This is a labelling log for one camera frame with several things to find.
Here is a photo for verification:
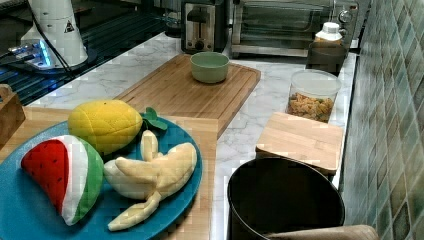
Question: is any large wooden cutting board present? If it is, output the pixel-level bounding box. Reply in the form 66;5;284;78
116;54;261;137

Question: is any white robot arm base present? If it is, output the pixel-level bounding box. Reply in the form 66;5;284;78
8;0;91;74

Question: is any clear pasta jar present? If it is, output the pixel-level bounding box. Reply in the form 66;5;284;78
286;69;341;123

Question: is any blue plate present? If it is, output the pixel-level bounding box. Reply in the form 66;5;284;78
1;119;202;240

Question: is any wooden block at left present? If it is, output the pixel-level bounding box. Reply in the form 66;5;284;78
0;84;26;147

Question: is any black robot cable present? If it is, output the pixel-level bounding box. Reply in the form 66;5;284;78
30;13;74;73

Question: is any yellow plush lemon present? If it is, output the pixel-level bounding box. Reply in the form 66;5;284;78
67;99;169;156

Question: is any small wooden box lid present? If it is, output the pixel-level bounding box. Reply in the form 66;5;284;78
256;112;344;176

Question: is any white capped bottle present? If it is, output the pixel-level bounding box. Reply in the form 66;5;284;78
314;22;342;45

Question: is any wooden pot handle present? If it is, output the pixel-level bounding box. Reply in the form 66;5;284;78
266;225;380;240

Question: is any stainless toaster oven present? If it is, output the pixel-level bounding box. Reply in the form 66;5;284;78
231;0;359;57

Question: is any green ceramic bowl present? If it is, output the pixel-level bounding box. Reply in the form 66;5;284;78
190;52;230;84

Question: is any silver toaster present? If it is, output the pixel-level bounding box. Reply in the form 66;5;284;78
181;0;229;54

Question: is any plush watermelon slice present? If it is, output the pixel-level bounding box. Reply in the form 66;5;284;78
21;135;104;226

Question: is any plush peeled banana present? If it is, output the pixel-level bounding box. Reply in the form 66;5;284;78
104;130;197;231

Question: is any black pot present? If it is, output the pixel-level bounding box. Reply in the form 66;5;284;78
227;158;345;240

